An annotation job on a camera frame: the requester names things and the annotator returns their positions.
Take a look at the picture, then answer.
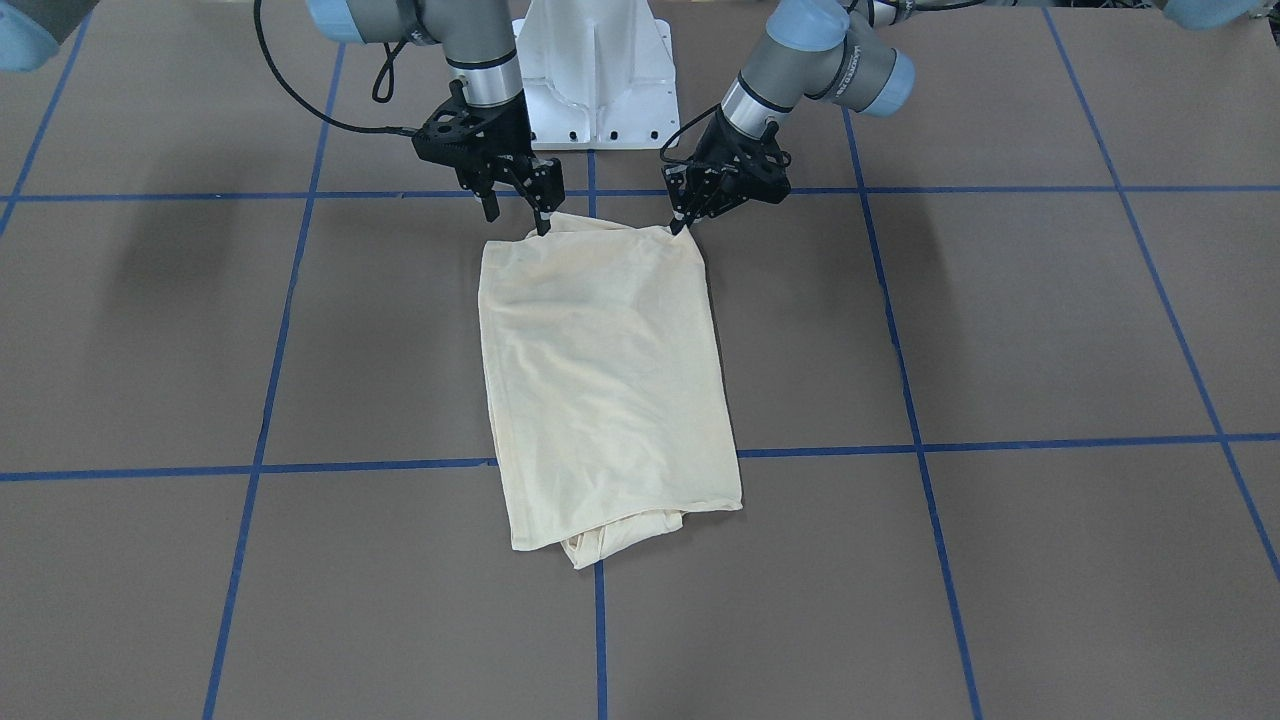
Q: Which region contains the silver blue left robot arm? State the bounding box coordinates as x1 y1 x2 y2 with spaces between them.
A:
660 1 925 234

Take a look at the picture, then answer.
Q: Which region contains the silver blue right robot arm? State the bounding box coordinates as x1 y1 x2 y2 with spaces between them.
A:
307 1 564 234

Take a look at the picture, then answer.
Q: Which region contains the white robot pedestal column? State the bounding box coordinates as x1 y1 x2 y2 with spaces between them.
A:
512 1 681 151

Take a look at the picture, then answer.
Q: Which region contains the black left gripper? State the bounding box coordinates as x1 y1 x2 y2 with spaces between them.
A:
662 105 791 236

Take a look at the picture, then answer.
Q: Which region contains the beige long sleeve shirt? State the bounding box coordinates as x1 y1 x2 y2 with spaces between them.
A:
477 213 742 569

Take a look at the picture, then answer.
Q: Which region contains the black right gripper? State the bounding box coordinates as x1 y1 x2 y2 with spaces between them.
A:
412 79 563 236

